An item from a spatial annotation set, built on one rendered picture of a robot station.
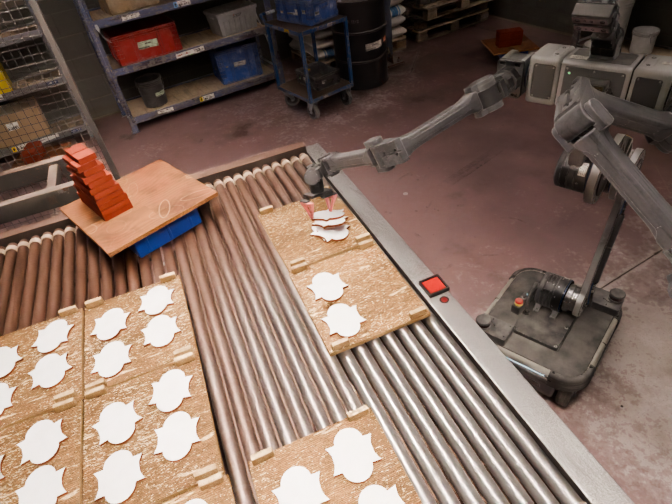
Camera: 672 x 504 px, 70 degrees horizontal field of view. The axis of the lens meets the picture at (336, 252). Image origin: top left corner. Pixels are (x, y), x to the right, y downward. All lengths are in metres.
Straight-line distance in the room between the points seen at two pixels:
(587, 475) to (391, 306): 0.70
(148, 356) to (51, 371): 0.31
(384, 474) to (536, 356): 1.28
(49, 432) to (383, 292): 1.07
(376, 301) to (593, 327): 1.27
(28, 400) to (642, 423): 2.41
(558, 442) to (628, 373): 1.42
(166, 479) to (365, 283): 0.84
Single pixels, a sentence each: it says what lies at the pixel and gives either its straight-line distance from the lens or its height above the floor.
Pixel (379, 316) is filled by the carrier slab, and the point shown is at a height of 0.94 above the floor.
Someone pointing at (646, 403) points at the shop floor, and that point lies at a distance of 2.71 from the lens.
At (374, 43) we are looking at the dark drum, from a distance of 5.47.
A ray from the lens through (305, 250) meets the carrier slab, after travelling 1.86.
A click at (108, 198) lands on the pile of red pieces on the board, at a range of 2.17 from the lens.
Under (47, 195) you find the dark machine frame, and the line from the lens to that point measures 2.65.
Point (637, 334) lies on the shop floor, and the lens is 2.97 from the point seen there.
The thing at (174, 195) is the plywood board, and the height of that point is 1.04.
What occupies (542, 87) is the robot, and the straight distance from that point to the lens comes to 1.77.
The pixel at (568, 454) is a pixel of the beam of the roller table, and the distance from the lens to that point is 1.40.
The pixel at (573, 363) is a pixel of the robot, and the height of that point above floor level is 0.24.
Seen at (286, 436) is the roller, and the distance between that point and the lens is 1.39.
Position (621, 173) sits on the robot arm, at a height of 1.49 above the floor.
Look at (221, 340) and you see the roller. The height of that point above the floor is 0.92.
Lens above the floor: 2.11
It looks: 40 degrees down
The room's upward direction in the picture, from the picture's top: 9 degrees counter-clockwise
